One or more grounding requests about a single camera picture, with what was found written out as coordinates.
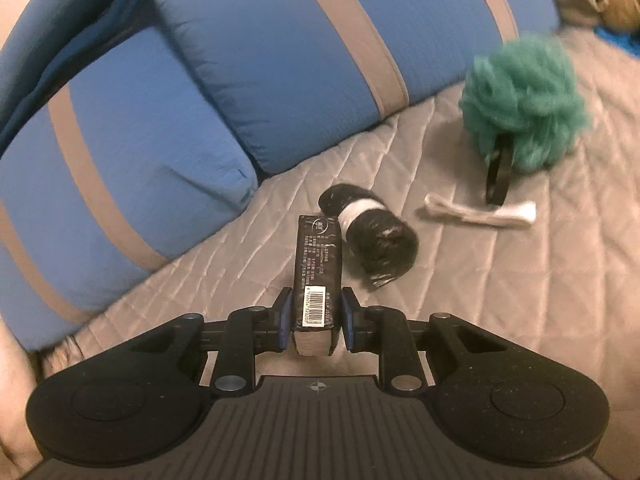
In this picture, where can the green bath pouf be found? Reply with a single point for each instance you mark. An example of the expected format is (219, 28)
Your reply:
(525, 105)

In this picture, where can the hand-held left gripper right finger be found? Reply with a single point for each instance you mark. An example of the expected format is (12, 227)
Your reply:
(348, 326)

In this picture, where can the black tissue packet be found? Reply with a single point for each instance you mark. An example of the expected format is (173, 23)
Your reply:
(317, 260)

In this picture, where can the white rolled cloth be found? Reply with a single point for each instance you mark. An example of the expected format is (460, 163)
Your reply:
(480, 214)

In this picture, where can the black roll with white band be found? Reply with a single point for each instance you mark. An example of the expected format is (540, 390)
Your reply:
(380, 245)

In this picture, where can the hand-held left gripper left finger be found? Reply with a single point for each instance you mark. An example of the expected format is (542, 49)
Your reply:
(285, 321)

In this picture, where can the bright blue cloth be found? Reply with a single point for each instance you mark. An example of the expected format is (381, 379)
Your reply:
(620, 37)

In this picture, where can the blue pillow with grey stripes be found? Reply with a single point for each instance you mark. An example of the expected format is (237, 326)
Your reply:
(300, 60)
(140, 160)

